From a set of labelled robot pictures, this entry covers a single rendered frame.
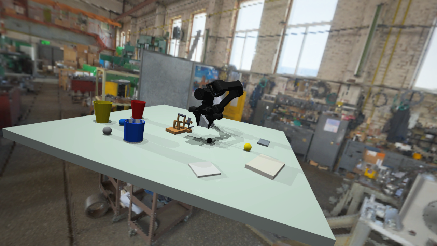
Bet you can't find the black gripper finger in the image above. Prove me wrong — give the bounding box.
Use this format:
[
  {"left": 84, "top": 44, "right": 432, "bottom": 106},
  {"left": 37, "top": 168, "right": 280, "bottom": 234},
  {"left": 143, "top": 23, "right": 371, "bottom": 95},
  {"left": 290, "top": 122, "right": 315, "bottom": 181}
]
[
  {"left": 193, "top": 113, "right": 201, "bottom": 126},
  {"left": 208, "top": 118, "right": 216, "bottom": 129}
]

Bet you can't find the grey ball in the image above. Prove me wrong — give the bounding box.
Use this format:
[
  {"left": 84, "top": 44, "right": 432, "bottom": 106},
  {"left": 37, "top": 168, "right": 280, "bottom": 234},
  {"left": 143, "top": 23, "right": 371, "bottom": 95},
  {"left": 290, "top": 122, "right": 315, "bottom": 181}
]
[{"left": 102, "top": 127, "right": 112, "bottom": 135}]

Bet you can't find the blue mug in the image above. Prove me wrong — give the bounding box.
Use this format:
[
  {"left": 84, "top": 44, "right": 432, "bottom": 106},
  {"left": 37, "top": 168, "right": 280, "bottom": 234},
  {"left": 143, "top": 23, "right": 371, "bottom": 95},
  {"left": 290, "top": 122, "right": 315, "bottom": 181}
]
[{"left": 124, "top": 119, "right": 145, "bottom": 144}]

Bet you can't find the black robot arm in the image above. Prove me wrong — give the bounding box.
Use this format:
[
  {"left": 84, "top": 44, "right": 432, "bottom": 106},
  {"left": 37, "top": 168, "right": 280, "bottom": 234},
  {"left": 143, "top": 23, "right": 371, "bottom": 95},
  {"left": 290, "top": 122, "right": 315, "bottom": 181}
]
[{"left": 194, "top": 80, "right": 244, "bottom": 121}]

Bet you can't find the dark red cup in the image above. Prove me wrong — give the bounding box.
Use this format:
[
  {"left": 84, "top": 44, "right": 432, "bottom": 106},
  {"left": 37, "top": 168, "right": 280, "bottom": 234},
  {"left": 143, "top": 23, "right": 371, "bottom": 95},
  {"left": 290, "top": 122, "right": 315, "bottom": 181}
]
[{"left": 131, "top": 100, "right": 146, "bottom": 119}]

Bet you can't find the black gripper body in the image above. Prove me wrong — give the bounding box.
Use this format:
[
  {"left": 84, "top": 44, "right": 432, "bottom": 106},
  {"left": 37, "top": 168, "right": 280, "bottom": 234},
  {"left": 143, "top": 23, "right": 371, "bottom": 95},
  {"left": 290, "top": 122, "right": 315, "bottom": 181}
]
[{"left": 188, "top": 100, "right": 223, "bottom": 120}]

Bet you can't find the yellow ball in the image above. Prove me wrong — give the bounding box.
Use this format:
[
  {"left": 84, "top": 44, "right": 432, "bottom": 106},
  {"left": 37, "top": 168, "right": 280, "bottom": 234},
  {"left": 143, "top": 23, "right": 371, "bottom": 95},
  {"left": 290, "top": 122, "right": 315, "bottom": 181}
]
[{"left": 244, "top": 143, "right": 252, "bottom": 151}]

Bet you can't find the olive yellow cup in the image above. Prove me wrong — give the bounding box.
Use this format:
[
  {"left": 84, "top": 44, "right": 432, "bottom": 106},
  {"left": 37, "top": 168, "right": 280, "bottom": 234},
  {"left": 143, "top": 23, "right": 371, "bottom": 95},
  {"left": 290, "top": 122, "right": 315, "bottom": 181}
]
[{"left": 93, "top": 100, "right": 112, "bottom": 123}]

